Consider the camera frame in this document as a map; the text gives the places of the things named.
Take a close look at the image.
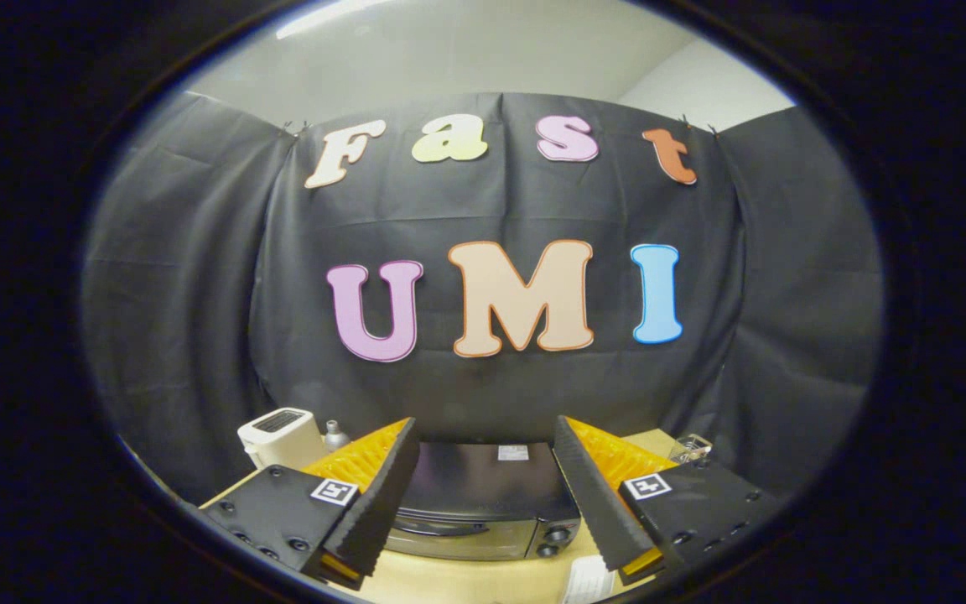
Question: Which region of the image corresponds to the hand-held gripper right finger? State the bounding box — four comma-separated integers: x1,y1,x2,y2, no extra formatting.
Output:
552,415,777,586

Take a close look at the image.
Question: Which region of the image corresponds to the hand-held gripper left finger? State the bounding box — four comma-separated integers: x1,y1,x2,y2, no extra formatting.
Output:
202,417,422,591

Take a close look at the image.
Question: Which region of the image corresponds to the black toaster oven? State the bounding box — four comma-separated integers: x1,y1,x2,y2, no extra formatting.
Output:
382,441,582,561

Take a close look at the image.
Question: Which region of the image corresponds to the white bread toaster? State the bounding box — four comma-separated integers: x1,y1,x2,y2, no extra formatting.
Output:
237,408,326,471

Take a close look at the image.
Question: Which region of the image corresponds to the white rectangular dish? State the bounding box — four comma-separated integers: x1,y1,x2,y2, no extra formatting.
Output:
563,554,616,604

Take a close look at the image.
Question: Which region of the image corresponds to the black backdrop cloth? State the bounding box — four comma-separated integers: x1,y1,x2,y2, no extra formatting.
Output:
80,91,885,504

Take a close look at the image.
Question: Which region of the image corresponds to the wire mesh utensil holder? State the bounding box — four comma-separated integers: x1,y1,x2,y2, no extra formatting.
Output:
669,434,712,466

